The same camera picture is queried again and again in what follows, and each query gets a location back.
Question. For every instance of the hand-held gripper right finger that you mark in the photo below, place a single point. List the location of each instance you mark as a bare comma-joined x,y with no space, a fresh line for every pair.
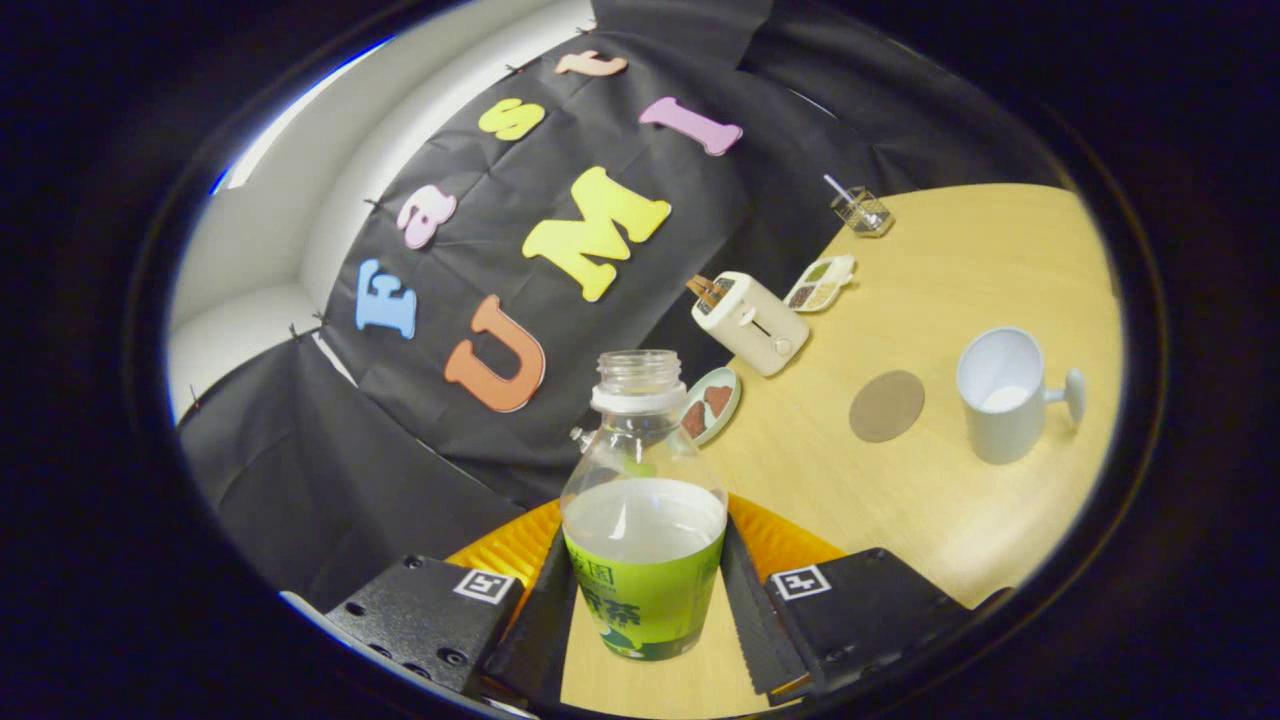
750,620

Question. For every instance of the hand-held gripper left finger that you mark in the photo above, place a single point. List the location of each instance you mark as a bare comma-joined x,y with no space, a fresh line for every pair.
540,620

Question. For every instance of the clear juice bottle green label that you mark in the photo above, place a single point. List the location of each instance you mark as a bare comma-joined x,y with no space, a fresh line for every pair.
645,600

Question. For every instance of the round brown coaster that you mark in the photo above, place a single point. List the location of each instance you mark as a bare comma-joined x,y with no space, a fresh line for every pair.
887,406

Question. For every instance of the brown bread piece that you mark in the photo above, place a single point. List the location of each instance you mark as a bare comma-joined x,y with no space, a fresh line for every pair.
694,420
718,400

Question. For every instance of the pale green plate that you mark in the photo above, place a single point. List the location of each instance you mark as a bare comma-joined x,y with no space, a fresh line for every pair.
736,398

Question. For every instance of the wooden table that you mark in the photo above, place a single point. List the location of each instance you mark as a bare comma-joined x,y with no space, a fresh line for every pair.
950,520

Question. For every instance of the white toaster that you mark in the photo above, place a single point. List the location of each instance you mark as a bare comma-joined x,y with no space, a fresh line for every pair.
755,325

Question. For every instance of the brown toast slices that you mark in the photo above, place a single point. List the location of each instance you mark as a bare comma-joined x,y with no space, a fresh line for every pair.
703,290

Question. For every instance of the white divided snack dish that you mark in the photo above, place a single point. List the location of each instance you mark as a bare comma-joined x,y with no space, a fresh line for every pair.
820,285

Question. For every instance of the clear glass holder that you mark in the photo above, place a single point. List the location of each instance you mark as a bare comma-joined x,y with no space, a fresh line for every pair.
865,215

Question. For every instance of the white straw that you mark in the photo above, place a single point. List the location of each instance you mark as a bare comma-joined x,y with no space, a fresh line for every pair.
838,187

